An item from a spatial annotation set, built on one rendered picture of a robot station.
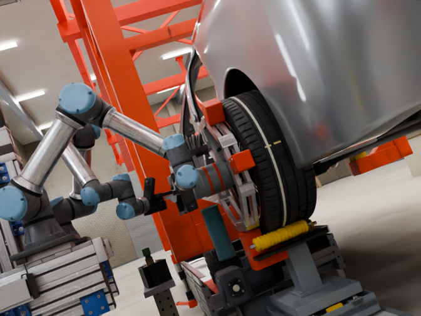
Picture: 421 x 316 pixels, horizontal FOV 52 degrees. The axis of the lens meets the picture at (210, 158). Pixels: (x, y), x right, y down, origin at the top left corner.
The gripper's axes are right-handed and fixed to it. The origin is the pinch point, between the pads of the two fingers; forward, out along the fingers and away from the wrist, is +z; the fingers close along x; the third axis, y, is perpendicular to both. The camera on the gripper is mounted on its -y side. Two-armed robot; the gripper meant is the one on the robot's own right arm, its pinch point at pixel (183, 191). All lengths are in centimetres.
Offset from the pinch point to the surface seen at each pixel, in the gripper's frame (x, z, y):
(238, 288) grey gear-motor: -13, 42, -52
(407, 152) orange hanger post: -272, 256, -27
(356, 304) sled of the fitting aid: -50, -5, -68
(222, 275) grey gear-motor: -8, 42, -43
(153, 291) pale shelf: 27, 56, -39
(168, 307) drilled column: 23, 75, -53
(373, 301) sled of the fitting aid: -57, -5, -70
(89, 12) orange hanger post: 8, 62, 122
